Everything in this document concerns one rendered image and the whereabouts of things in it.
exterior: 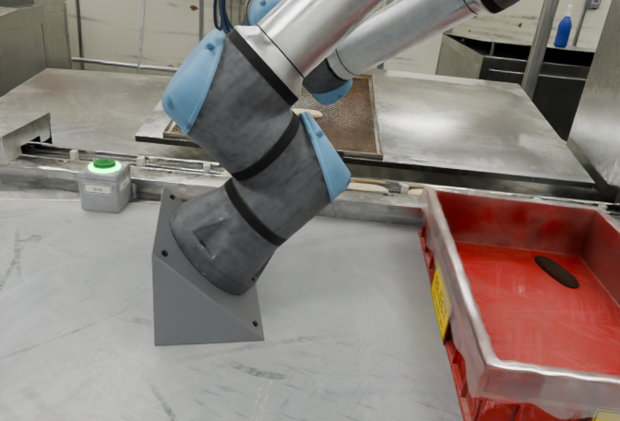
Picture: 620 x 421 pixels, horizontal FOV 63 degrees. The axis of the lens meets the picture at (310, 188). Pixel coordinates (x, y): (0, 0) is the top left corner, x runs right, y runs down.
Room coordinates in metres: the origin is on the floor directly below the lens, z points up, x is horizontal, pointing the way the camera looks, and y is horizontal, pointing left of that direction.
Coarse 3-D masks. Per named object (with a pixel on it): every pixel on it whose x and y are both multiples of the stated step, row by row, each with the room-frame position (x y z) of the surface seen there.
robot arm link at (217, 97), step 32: (288, 0) 0.62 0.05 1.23; (320, 0) 0.61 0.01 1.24; (352, 0) 0.61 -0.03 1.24; (384, 0) 0.64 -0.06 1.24; (256, 32) 0.60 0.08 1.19; (288, 32) 0.60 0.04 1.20; (320, 32) 0.60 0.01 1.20; (192, 64) 0.56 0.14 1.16; (224, 64) 0.57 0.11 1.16; (256, 64) 0.57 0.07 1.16; (288, 64) 0.59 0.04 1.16; (192, 96) 0.55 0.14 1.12; (224, 96) 0.56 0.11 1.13; (256, 96) 0.57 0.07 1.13; (288, 96) 0.59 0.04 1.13; (192, 128) 0.57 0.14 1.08; (224, 128) 0.56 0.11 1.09; (256, 128) 0.57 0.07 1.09; (224, 160) 0.58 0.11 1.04; (256, 160) 0.57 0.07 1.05
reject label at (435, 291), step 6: (438, 276) 0.64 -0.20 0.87; (438, 282) 0.63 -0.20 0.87; (432, 288) 0.66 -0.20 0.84; (438, 288) 0.62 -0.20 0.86; (432, 294) 0.65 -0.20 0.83; (438, 294) 0.62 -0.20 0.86; (438, 300) 0.61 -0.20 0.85; (438, 306) 0.60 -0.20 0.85; (438, 312) 0.59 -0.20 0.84; (444, 312) 0.57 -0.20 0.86; (438, 318) 0.59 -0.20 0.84; (444, 318) 0.56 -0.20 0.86; (438, 324) 0.58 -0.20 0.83; (444, 324) 0.56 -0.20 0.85; (444, 330) 0.55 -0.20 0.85; (444, 336) 0.54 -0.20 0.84; (594, 420) 0.39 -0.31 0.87; (600, 420) 0.39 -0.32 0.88
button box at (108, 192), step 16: (80, 176) 0.82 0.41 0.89; (96, 176) 0.82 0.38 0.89; (112, 176) 0.82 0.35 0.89; (128, 176) 0.88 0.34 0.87; (80, 192) 0.82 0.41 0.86; (96, 192) 0.82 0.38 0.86; (112, 192) 0.82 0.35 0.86; (128, 192) 0.88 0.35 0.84; (96, 208) 0.82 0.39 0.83; (112, 208) 0.82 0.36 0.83
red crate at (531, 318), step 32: (480, 256) 0.80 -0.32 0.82; (512, 256) 0.81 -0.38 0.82; (544, 256) 0.83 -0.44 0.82; (576, 256) 0.84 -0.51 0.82; (480, 288) 0.70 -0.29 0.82; (512, 288) 0.71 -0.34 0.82; (544, 288) 0.72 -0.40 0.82; (576, 288) 0.73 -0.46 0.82; (448, 320) 0.55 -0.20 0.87; (512, 320) 0.62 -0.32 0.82; (544, 320) 0.63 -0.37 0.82; (576, 320) 0.64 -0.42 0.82; (608, 320) 0.64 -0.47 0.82; (448, 352) 0.52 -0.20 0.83; (512, 352) 0.55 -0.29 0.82; (544, 352) 0.56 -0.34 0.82; (576, 352) 0.56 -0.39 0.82; (608, 352) 0.57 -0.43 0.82; (480, 416) 0.41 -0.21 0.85; (512, 416) 0.41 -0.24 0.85; (544, 416) 0.41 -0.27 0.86
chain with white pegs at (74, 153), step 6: (72, 150) 0.98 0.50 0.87; (72, 156) 0.98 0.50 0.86; (138, 162) 0.98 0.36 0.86; (144, 162) 0.99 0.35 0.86; (204, 168) 0.98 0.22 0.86; (402, 186) 0.99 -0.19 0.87; (408, 186) 0.98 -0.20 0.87; (402, 192) 0.98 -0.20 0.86; (540, 198) 0.99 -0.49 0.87; (600, 204) 1.00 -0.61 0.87
